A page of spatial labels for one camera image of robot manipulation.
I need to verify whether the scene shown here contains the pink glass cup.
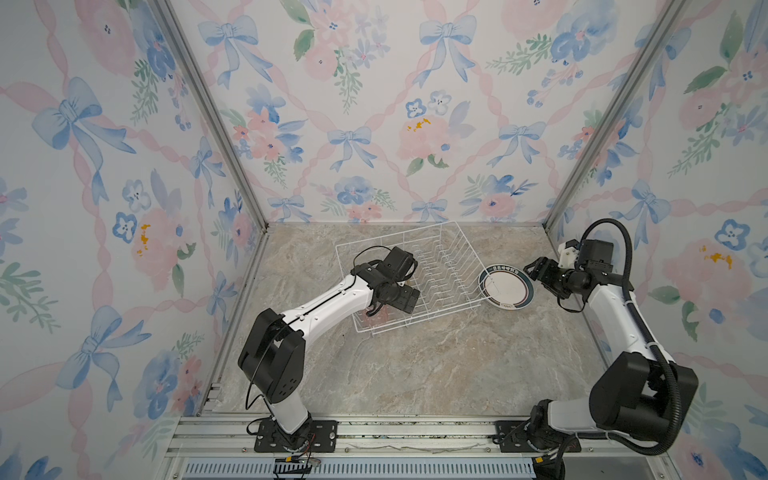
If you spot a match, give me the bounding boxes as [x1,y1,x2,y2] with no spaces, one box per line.
[360,304,390,329]

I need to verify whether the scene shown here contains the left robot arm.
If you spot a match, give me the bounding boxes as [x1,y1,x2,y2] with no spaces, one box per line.
[237,247,420,436]

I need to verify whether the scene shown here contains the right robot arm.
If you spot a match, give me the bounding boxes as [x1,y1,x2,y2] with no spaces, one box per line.
[523,239,699,455]

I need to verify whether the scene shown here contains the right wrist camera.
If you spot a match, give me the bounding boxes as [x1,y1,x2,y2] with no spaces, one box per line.
[558,239,580,269]

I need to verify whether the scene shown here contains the white wire dish rack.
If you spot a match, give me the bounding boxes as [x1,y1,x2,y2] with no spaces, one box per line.
[335,222,486,335]

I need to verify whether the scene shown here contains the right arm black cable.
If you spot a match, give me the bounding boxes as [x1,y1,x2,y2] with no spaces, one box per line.
[575,217,685,457]

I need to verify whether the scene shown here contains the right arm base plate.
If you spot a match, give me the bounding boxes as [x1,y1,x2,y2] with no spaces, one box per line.
[491,420,567,454]

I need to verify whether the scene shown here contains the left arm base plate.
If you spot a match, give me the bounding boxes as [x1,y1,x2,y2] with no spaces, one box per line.
[254,419,339,454]

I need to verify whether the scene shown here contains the aluminium front rail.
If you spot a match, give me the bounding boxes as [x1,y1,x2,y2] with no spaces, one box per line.
[149,413,679,480]

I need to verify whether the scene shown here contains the right aluminium corner post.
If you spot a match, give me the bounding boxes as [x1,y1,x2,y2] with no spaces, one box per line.
[543,0,689,234]

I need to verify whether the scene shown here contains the aluminium corner post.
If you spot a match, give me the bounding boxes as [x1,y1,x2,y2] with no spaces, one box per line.
[543,0,689,234]
[146,0,268,232]

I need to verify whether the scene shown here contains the left aluminium corner post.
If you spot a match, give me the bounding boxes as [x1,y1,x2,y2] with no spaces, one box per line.
[146,0,268,232]

